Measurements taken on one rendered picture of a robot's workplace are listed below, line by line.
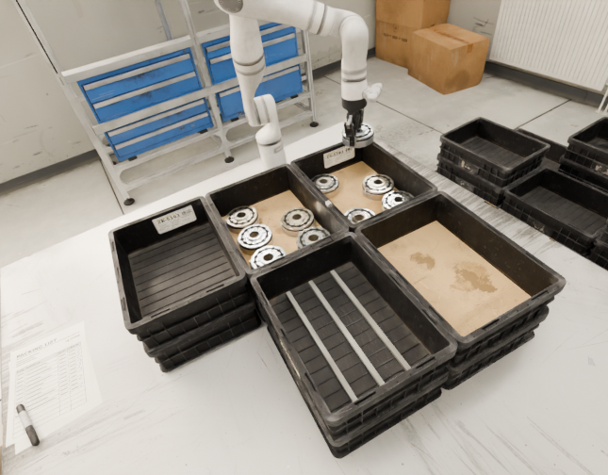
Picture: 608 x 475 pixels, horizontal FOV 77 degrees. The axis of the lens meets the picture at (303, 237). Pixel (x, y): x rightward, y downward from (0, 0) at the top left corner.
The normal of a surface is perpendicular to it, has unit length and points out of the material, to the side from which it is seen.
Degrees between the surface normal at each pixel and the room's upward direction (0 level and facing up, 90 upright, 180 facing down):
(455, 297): 0
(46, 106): 90
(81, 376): 0
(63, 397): 0
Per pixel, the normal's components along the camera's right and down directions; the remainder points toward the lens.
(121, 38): 0.53, 0.55
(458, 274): -0.11, -0.71
